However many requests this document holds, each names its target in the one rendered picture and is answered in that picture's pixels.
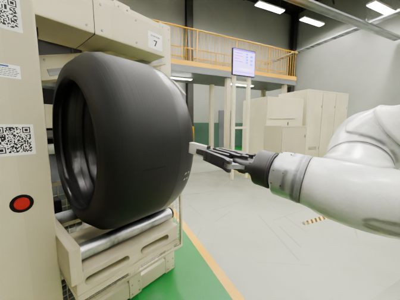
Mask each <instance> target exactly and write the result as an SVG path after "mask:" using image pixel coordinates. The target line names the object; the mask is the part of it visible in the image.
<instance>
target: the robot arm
mask: <svg viewBox="0 0 400 300"><path fill-rule="evenodd" d="M189 153H190V154H194V155H197V156H200V157H203V160H204V161H206V162H208V163H210V164H212V165H215V166H217V167H219V168H222V169H223V170H224V171H225V172H227V173H231V170H232V169H233V170H237V171H238V172H239V173H243V174H245V173H249V175H250V177H251V181H252V182H253V183H254V184H256V185H259V186H262V187H264V188H267V189H269V188H270V192H271V193H272V194H273V195H277V196H279V197H282V198H285V199H288V200H290V201H293V202H294V203H299V204H301V205H303V206H306V207H308V208H309V209H311V210H313V211H314V212H315V213H317V214H318V215H321V216H323V217H325V218H327V219H329V220H332V221H335V222H337V223H339V224H343V225H345V226H348V227H351V228H353V229H357V230H360V231H363V232H367V233H371V234H374V235H379V236H383V237H387V238H392V239H399V240H400V170H398V169H399V168H400V105H394V106H389V105H379V106H378V107H375V108H373V109H370V110H368V111H363V112H359V113H357V114H354V115H352V116H350V117H349V118H347V119H346V120H345V121H344V122H343V123H342V124H341V125H340V126H339V127H338V128H337V130H336V131H335V133H334V135H333V136H332V138H331V140H330V143H329V145H328V147H327V154H326V155H325V156H324V157H323V158H319V157H312V156H310V155H302V154H297V153H291V152H287V151H285V152H281V153H276V152H271V151H266V150H261V151H260V152H258V153H257V154H251V153H246V152H240V151H235V150H231V149H226V148H219V149H218V148H212V147H211V146H206V145H203V144H200V143H195V142H189Z"/></svg>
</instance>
